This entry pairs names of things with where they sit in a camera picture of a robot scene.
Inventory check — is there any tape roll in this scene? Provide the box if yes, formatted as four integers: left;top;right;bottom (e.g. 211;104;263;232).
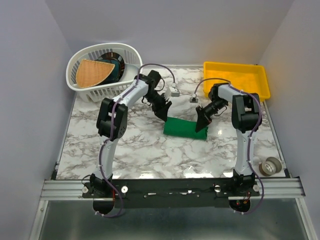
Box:
259;157;283;177

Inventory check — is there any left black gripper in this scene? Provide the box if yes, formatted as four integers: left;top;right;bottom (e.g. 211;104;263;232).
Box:
143;91;172;123

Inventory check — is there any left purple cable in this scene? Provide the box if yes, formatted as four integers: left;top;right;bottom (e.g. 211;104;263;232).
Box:
92;63;177;218

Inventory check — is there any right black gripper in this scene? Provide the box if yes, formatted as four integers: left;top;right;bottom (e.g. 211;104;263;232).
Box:
195;98;228;132

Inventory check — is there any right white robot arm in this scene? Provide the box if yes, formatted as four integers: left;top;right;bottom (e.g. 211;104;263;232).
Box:
195;83;262;196

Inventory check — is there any yellow plastic tray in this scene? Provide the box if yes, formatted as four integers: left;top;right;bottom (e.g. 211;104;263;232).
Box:
203;61;271;102

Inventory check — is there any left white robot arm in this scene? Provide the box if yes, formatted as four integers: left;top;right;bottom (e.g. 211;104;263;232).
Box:
87;70;172;198

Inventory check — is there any green t shirt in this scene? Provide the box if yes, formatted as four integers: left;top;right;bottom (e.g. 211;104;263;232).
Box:
163;117;208;140

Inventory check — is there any orange woven fan mat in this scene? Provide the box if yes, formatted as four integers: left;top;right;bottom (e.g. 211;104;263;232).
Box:
75;59;115;89

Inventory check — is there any aluminium frame rail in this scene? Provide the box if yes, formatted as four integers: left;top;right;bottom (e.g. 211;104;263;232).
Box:
40;178;306;201

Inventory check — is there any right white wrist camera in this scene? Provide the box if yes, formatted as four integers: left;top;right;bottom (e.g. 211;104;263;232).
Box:
189;97;201;106

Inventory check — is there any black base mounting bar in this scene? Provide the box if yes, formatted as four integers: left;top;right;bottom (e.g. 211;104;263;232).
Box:
82;175;260;210

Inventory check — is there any dark teal round plate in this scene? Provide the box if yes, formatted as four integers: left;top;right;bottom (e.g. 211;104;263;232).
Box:
96;52;125;85

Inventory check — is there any white plastic laundry basket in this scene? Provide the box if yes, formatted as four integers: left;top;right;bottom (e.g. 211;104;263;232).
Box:
65;42;143;102

